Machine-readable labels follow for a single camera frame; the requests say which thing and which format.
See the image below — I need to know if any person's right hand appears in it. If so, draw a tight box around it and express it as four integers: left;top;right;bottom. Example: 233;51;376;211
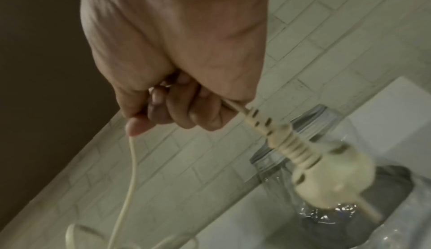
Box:
80;0;270;137

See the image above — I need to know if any white power cord with plug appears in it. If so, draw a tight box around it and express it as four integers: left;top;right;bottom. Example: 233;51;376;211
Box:
65;97;384;249

